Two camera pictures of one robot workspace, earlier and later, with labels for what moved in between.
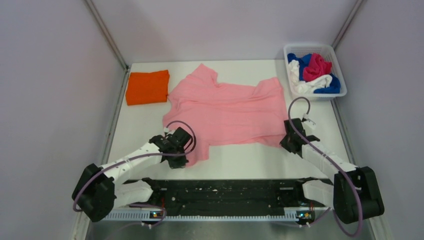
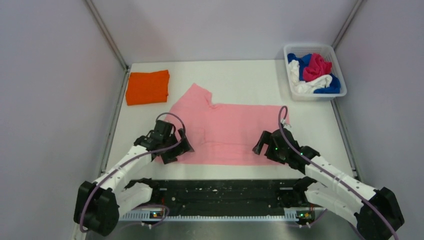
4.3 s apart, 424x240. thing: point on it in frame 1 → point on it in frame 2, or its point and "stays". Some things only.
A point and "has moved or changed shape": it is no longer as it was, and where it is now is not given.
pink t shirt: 217,114 has moved or changed shape
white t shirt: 308,87 stays
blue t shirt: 304,62 stays
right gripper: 284,143 → 266,138
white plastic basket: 327,51 stays
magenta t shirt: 317,67 stays
